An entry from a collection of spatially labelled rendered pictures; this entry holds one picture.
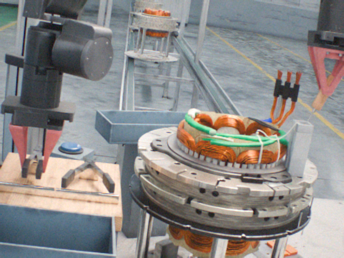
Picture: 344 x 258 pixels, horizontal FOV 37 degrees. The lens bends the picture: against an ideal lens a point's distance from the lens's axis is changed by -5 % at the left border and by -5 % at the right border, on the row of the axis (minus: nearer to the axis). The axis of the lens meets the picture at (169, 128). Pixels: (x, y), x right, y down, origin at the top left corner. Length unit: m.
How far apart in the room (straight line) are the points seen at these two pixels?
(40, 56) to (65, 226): 0.23
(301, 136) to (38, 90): 0.42
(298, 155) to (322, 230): 0.65
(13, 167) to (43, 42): 0.23
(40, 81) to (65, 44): 0.07
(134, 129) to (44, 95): 0.45
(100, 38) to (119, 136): 0.50
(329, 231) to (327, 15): 0.80
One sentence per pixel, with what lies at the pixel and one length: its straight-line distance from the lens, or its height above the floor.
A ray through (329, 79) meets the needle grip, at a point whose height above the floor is 1.26.
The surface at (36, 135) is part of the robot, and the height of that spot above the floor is 1.00.
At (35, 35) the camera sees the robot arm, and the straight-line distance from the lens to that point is 0.72.
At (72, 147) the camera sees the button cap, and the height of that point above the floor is 1.04.
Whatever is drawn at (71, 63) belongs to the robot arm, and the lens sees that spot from 0.67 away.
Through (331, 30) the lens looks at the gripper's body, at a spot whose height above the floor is 1.34.
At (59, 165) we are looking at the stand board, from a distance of 0.87.
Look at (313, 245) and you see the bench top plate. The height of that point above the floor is 0.78.
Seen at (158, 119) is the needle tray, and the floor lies 1.05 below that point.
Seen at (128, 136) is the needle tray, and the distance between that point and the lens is 1.15.
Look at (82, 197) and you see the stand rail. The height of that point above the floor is 1.07.
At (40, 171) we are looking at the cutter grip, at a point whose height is 1.10.
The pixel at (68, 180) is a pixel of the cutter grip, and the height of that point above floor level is 1.09.
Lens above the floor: 1.38
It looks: 16 degrees down
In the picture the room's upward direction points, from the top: 8 degrees clockwise
